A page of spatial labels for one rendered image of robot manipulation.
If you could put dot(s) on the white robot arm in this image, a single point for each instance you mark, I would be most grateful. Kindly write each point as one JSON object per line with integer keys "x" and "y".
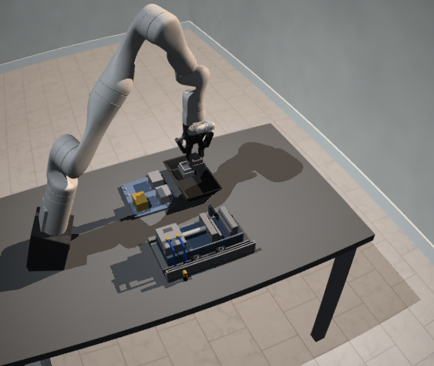
{"x": 70, "y": 157}

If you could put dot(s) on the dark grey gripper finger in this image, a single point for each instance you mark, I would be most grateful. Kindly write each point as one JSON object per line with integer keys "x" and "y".
{"x": 206, "y": 143}
{"x": 187, "y": 149}

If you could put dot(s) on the orange rectangular block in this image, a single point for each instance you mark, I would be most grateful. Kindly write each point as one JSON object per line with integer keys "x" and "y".
{"x": 140, "y": 201}

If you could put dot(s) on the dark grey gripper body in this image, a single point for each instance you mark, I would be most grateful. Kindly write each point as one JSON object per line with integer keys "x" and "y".
{"x": 187, "y": 138}

